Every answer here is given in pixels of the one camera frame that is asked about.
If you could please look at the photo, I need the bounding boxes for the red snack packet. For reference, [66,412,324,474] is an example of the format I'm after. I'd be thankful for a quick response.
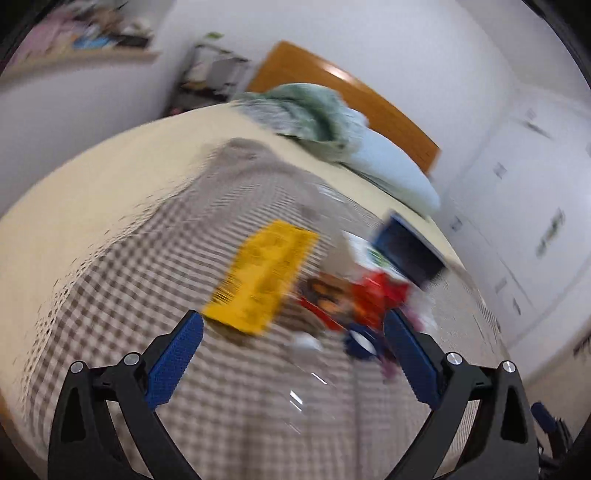
[295,270,411,333]

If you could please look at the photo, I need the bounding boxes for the light blue pillow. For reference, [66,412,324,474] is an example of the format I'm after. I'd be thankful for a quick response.
[342,108,441,217]

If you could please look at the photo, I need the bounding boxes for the beige windowsill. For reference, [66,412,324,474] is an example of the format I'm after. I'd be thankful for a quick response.
[0,46,160,86]

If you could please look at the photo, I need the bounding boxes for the white milk carton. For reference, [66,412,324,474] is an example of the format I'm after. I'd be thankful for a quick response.
[344,231,393,273]

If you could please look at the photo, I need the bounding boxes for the dark blue drink carton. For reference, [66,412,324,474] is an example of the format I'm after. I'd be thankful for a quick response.
[372,210,448,291]

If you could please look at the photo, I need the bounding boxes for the white wardrobe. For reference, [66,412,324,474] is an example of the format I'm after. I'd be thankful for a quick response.
[434,83,591,352]

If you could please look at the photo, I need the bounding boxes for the blue wrapper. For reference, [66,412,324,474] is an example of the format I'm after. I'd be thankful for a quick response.
[342,322,386,360]

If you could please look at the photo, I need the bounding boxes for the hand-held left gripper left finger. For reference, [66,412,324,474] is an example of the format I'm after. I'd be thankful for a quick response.
[48,310,205,480]

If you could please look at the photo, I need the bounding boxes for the brown checkered blanket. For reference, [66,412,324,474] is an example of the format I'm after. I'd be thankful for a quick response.
[18,138,509,480]

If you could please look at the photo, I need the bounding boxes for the green floral quilt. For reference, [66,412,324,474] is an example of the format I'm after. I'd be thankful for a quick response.
[231,83,370,160]

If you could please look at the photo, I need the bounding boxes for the clear plastic bottle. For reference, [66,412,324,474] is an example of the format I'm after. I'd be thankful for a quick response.
[284,330,345,416]

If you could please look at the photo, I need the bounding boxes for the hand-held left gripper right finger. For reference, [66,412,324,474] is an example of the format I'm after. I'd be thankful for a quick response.
[383,310,541,480]

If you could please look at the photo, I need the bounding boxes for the black bedside rack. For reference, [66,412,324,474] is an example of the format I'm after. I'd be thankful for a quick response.
[161,32,252,118]

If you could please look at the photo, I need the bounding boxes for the pile of boxes and toiletries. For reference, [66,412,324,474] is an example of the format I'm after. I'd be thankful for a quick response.
[9,0,155,58]

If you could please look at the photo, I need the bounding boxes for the yellow snack packet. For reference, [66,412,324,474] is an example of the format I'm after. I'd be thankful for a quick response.
[203,220,320,334]

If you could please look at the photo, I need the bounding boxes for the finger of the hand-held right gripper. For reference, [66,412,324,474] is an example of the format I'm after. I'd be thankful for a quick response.
[530,401,575,462]

